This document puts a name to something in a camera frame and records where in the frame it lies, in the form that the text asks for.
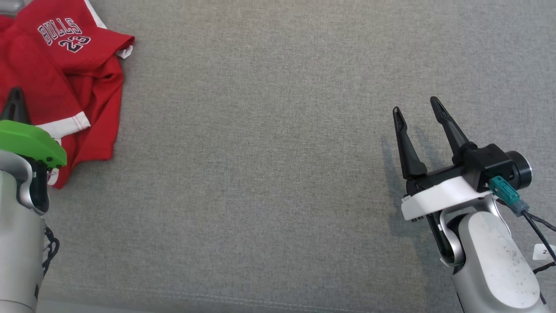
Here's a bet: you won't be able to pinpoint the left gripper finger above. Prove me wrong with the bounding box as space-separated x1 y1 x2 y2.
0 87 31 125

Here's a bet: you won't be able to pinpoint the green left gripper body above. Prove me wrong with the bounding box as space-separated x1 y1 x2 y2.
0 120 68 171

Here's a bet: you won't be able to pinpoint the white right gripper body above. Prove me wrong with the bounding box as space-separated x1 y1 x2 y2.
400 163 494 222

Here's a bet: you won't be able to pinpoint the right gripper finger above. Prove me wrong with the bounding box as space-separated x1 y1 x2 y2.
430 97 470 164
393 107 428 180

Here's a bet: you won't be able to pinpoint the red shorts with white stripe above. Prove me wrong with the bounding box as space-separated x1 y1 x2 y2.
0 54 125 190

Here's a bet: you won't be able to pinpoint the grey fabric sofa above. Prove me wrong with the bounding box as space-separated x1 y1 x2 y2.
0 0 556 313

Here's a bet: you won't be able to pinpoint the teal right camera connector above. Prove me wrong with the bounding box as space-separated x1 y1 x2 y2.
489 176 530 216

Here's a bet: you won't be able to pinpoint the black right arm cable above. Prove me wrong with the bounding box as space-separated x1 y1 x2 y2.
520 209 556 274

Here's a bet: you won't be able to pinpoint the white cable label tag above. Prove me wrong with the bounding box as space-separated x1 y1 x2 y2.
533 243 556 261

